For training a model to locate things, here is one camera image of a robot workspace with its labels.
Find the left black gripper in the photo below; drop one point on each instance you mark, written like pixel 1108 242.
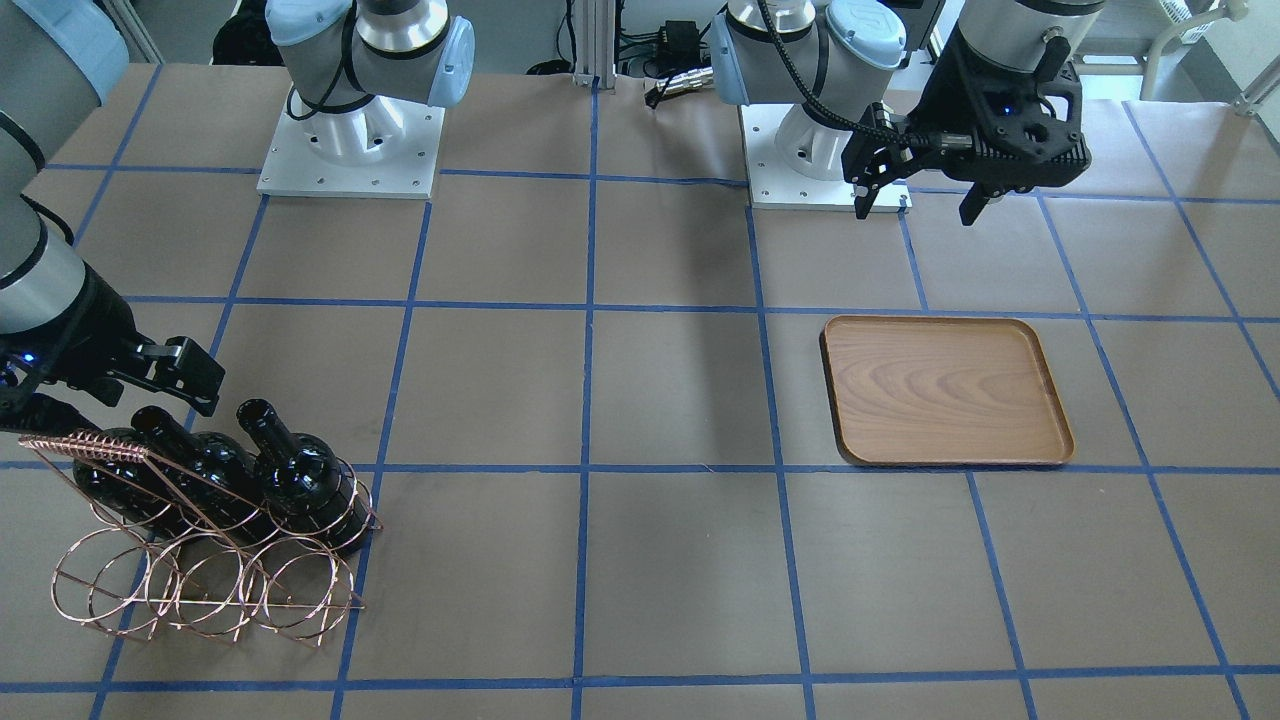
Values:
pixel 947 100

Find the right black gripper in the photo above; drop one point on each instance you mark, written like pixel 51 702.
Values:
pixel 88 330

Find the dark wine bottle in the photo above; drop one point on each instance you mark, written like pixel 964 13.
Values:
pixel 308 489
pixel 134 491
pixel 217 476

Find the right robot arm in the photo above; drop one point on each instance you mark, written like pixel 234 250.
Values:
pixel 350 62

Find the wooden tray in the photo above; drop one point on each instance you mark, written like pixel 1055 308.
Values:
pixel 943 390

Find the black power adapter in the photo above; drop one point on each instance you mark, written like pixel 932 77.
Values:
pixel 679 44

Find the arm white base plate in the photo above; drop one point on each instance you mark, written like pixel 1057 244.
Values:
pixel 390 160
pixel 770 170

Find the copper wire bottle basket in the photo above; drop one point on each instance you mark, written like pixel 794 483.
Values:
pixel 123 581

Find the aluminium frame post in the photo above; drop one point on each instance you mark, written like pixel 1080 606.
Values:
pixel 594 43

